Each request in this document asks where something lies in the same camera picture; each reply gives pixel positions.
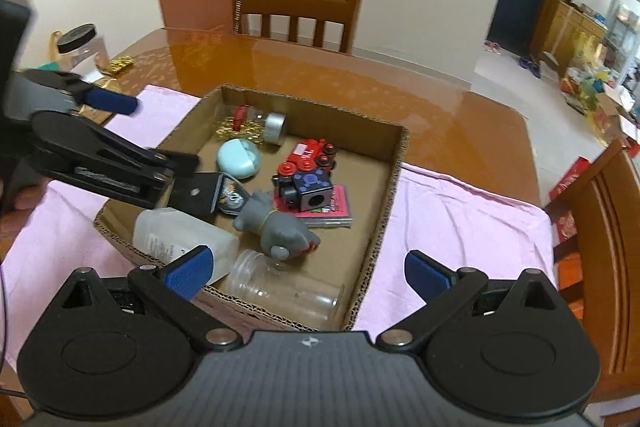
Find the plastic jar black lid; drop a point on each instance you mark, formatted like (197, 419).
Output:
(85, 52)

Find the clear plastic jar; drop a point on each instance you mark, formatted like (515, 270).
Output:
(280, 287)

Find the person's left hand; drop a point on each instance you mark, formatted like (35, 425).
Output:
(27, 204)

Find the red gift box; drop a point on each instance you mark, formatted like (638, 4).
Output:
(570, 182)

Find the red wooden toy train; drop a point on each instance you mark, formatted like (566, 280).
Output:
(305, 152)

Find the grey rubber animal toy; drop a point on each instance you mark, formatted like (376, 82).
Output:
(280, 232)

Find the small gold bead bundle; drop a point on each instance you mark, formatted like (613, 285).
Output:
(121, 65)

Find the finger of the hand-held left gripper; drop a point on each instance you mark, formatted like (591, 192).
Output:
(150, 162)
(115, 101)

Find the open cardboard carton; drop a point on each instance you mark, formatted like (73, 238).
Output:
(615, 107)

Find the pink slipper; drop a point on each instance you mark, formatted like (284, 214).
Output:
(492, 47)

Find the correction tape dispenser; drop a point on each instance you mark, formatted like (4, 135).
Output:
(232, 197)
(195, 197)

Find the cardboard box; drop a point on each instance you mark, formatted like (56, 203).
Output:
(360, 207)

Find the wooden cabinet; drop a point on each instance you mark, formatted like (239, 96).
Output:
(565, 32)

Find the pink card case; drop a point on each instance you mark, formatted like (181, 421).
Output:
(341, 207)

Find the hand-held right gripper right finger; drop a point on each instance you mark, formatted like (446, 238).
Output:
(425, 274)

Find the teal oval case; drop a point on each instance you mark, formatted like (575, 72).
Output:
(237, 159)

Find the blue slipper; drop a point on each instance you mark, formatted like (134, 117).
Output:
(530, 67)

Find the glass bottle with gold beads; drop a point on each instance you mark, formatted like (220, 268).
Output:
(272, 127)

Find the yellow plastic bag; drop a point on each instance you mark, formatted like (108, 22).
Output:
(585, 52)

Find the frosted plastic container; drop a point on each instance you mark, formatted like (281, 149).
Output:
(170, 232)

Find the black toy train blue print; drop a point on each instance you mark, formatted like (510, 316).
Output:
(312, 192)

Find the pink towel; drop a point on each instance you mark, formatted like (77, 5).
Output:
(450, 232)

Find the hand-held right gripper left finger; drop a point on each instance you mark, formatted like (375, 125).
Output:
(192, 269)

